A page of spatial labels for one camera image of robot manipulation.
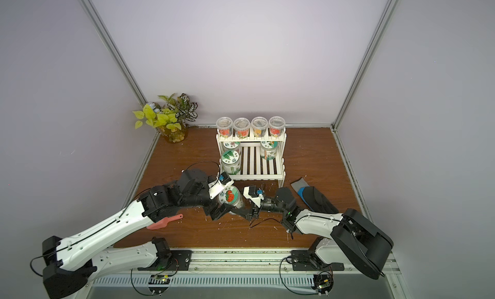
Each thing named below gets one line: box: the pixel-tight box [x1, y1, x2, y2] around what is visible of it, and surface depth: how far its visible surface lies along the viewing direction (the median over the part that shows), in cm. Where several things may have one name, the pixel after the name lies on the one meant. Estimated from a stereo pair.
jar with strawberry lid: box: [217, 184, 243, 209], surface depth 69 cm
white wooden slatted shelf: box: [215, 127, 287, 188], surface depth 86 cm
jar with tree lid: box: [221, 149, 242, 176], surface depth 81 cm
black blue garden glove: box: [290, 177, 340, 214], surface depth 90 cm
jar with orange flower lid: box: [259, 141, 280, 161], surface depth 87 cm
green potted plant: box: [132, 92, 198, 144], surface depth 99 cm
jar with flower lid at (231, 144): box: [223, 141, 241, 149], surface depth 86 cm
